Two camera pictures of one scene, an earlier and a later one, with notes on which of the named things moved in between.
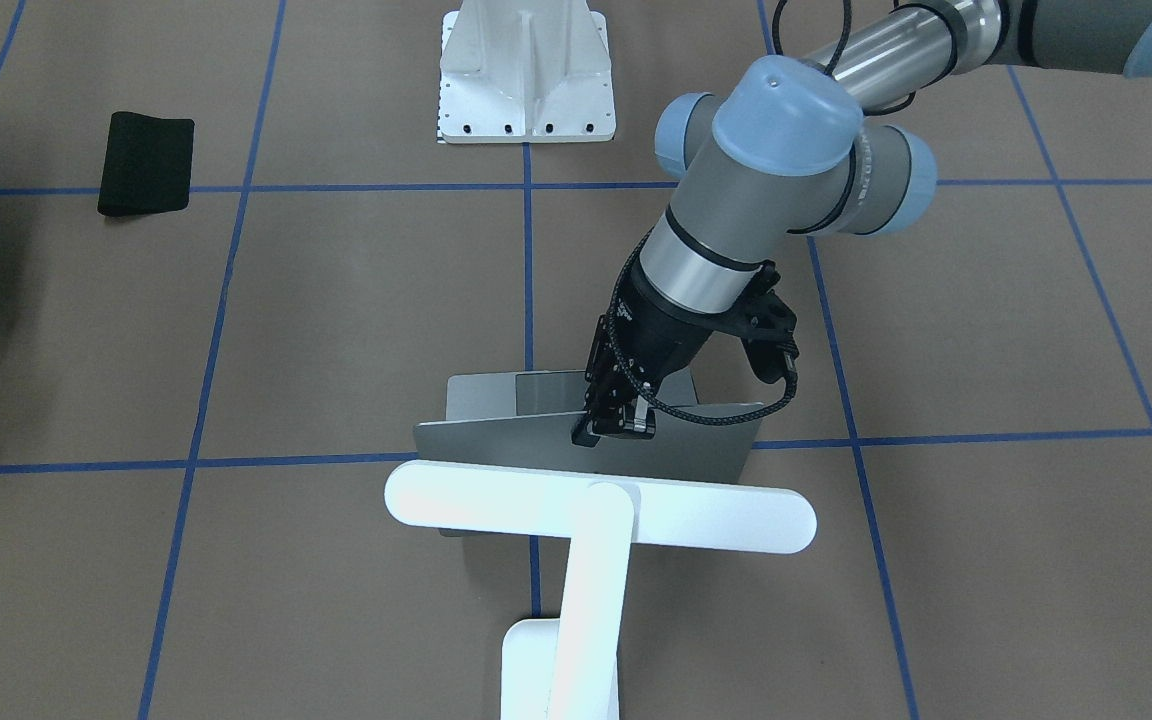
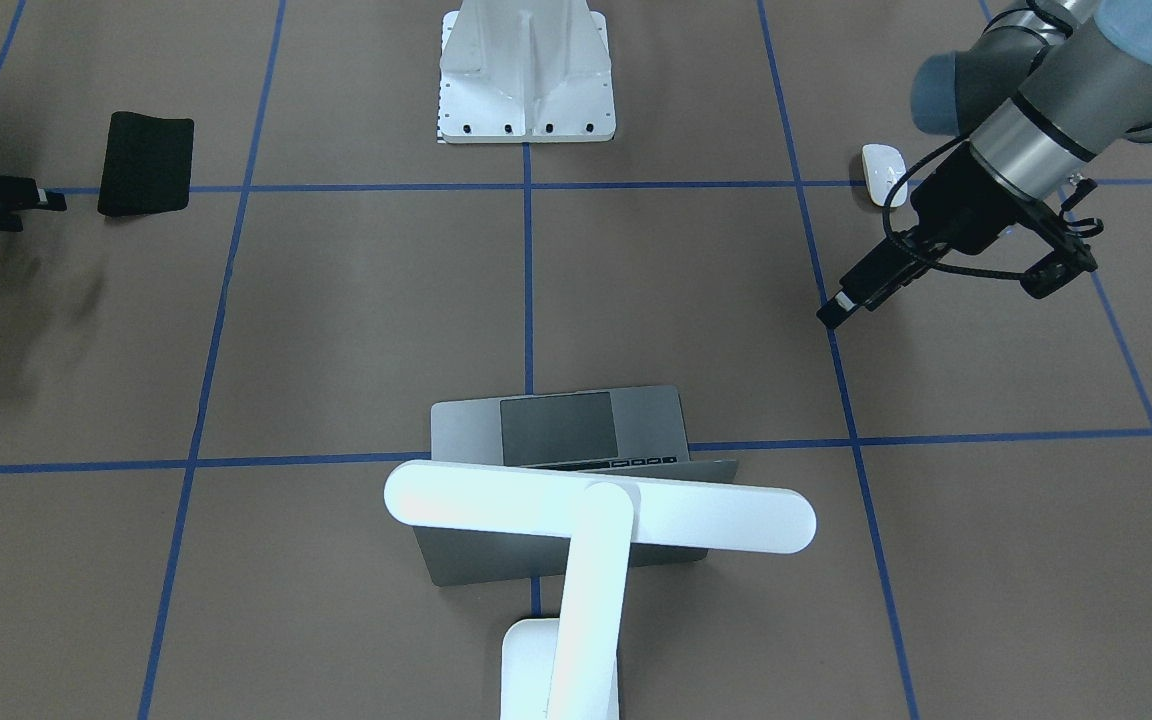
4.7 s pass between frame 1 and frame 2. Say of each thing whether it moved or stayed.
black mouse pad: stayed
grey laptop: moved
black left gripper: moved
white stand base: stayed
